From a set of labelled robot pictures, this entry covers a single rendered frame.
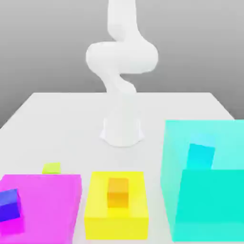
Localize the small orange cube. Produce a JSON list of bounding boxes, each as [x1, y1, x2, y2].
[[107, 177, 130, 209]]

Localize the small lime cube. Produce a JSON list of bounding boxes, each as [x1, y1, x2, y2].
[[41, 162, 62, 175]]

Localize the small cyan cube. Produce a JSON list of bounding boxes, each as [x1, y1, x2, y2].
[[186, 143, 216, 170]]

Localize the small blue cube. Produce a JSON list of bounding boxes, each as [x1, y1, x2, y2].
[[0, 188, 21, 223]]

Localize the large yellow box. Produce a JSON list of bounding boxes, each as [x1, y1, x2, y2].
[[84, 171, 150, 241]]

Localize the large magenta box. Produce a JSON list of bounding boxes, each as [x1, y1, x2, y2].
[[0, 173, 83, 244]]

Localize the large turquoise box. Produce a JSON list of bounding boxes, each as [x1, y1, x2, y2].
[[160, 119, 244, 243]]

